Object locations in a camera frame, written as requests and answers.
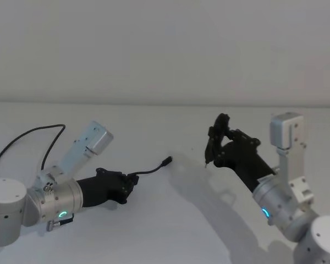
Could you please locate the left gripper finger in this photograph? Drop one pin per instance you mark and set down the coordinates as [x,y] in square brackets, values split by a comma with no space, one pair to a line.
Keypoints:
[132,180]
[126,194]

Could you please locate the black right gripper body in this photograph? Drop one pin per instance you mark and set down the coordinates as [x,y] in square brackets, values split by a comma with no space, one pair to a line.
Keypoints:
[242,156]

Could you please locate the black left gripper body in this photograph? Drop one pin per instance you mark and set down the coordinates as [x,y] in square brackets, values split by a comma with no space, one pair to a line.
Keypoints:
[101,187]

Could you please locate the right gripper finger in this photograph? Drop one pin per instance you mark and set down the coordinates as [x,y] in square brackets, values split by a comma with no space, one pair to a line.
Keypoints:
[212,145]
[223,123]

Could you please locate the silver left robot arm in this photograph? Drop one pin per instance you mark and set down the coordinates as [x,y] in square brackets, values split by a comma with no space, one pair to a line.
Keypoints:
[57,196]

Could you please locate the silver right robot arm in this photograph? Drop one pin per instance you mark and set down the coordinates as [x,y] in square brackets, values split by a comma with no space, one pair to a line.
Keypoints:
[286,198]

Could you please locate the white table cloth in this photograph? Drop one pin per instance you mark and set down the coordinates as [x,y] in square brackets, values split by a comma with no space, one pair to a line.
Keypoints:
[159,225]

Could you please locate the white curtain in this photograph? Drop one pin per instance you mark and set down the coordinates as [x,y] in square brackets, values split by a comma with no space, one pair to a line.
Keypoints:
[165,49]

